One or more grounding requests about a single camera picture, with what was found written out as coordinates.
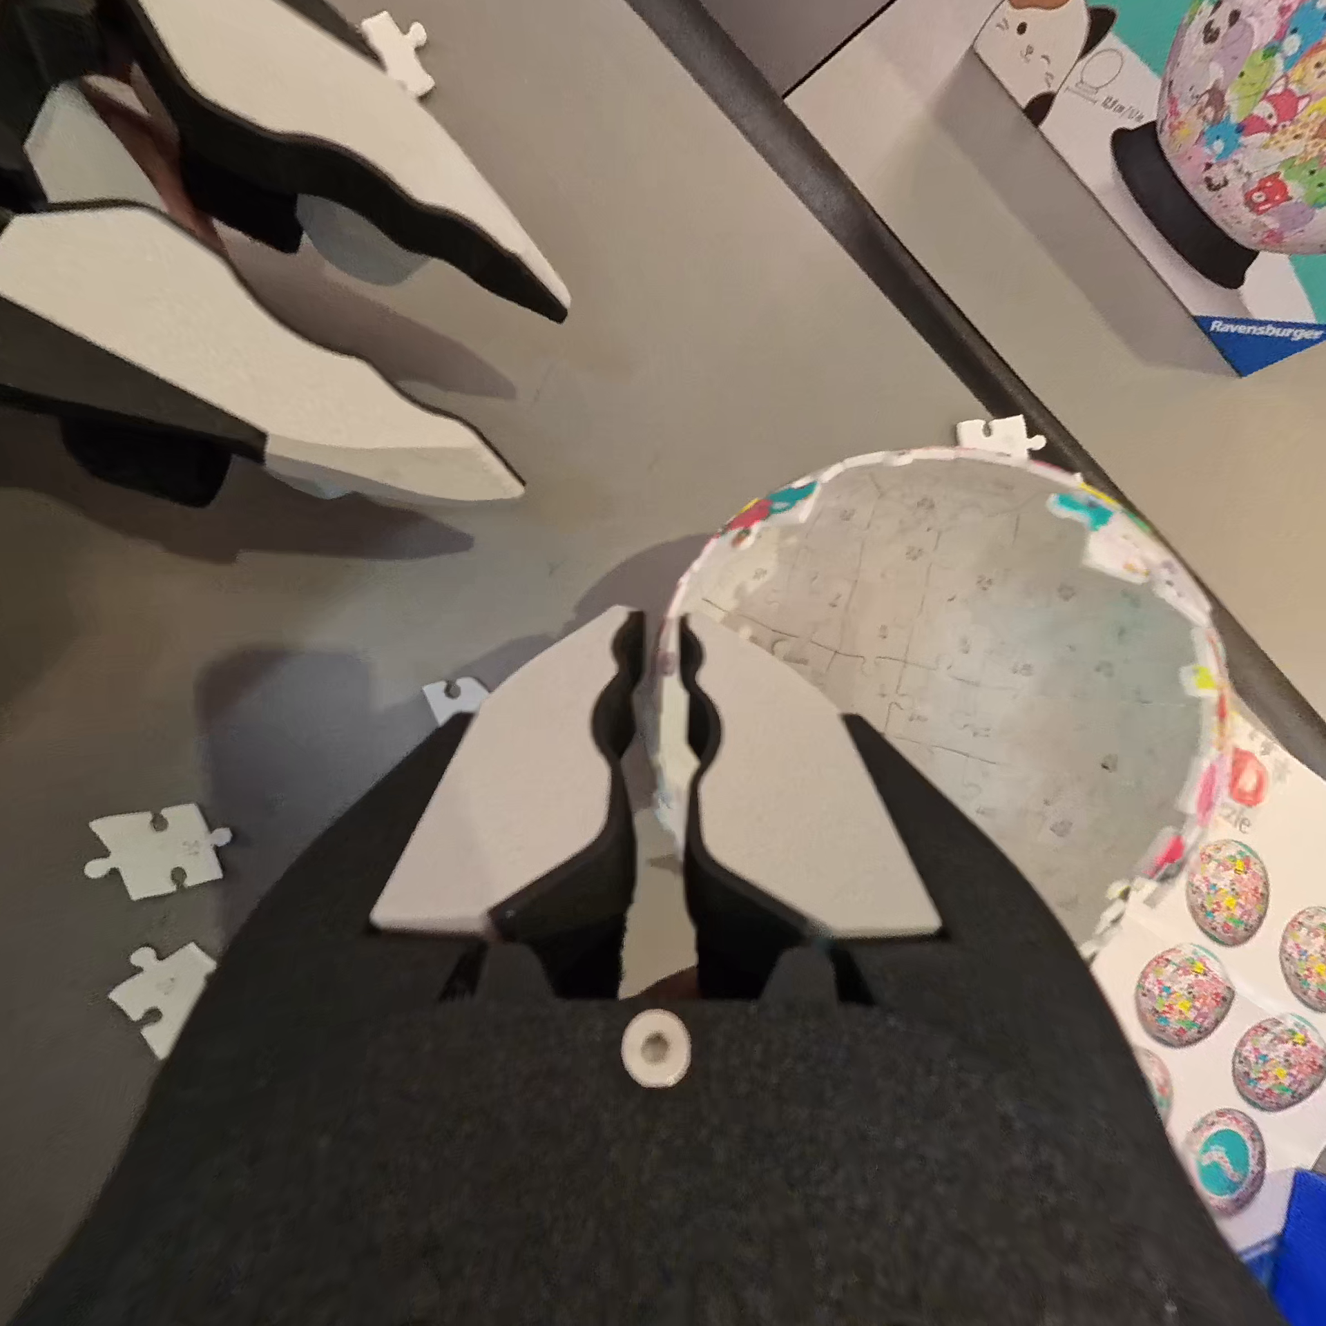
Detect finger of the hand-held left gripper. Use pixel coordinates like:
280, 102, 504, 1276
0, 204, 531, 507
116, 0, 573, 326

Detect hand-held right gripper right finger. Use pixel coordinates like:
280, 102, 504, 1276
685, 613, 944, 997

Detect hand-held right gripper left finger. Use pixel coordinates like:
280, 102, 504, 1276
370, 608, 644, 997

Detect colourful puzzle ball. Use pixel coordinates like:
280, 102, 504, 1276
660, 447, 1235, 959

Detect puzzle instruction leaflet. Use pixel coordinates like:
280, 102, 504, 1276
1079, 736, 1326, 1256

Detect teal puzzle box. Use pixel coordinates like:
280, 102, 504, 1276
974, 0, 1326, 379

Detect blue plastic bin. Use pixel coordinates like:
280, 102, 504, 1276
1265, 1172, 1326, 1326

